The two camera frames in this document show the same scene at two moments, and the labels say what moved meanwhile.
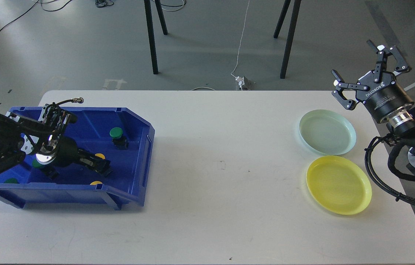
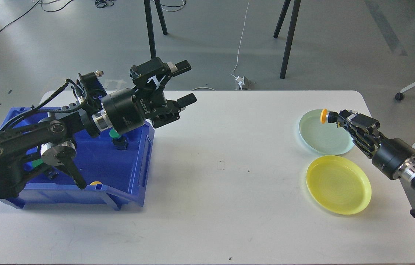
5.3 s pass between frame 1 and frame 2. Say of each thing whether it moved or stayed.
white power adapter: stayed
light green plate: stayed
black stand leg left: stayed
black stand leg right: stayed
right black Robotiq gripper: moved
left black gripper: moved
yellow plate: stayed
